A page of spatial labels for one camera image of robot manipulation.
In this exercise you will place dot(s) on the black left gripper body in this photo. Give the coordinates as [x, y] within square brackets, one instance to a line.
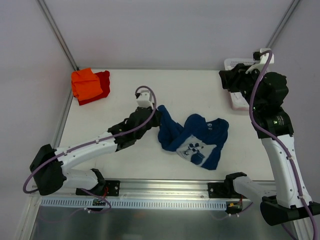
[152, 117]

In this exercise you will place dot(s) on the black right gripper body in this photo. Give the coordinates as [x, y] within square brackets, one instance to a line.
[230, 79]

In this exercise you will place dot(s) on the blue printed t shirt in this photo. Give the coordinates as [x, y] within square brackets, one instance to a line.
[197, 141]

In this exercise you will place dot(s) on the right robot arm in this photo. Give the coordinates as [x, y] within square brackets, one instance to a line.
[291, 200]

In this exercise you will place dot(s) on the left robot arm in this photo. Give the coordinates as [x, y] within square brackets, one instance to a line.
[54, 168]

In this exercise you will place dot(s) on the white t shirt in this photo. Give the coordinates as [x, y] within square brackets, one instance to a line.
[239, 99]

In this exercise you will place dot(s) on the white plastic basket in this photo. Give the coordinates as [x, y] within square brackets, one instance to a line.
[229, 64]

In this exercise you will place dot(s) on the red folded t shirt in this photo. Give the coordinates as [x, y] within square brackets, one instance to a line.
[105, 85]

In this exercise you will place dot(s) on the orange folded t shirt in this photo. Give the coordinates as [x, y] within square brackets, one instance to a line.
[79, 76]

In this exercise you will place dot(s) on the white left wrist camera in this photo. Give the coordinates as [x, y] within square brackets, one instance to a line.
[144, 99]

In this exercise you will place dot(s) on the aluminium front rail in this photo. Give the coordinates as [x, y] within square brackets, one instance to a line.
[197, 187]

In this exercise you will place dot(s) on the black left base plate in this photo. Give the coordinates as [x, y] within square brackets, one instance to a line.
[110, 188]

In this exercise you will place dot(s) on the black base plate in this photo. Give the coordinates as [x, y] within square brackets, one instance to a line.
[110, 188]
[219, 190]

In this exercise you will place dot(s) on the white slotted cable duct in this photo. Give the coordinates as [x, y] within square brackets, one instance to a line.
[115, 203]

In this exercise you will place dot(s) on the left aluminium corner post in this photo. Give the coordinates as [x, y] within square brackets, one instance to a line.
[57, 33]

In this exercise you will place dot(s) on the aluminium corner post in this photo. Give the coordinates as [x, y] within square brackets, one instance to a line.
[293, 6]
[57, 33]

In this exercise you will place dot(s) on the right aluminium corner post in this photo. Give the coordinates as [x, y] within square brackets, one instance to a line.
[293, 6]

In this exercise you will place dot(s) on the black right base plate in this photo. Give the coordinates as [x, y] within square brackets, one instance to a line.
[219, 190]

